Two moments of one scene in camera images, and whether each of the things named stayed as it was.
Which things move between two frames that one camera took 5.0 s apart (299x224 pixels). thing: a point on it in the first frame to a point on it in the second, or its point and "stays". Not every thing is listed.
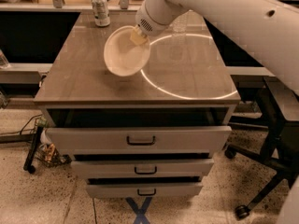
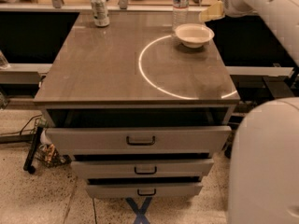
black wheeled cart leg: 28,164 stays
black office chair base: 278,149 to 256,85
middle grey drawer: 144,168 stays
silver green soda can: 101,10 stays
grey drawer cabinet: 151,134 stays
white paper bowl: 121,56 to 193,35
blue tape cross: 139,212 stays
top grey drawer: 139,140 stays
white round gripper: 149,22 to 234,4
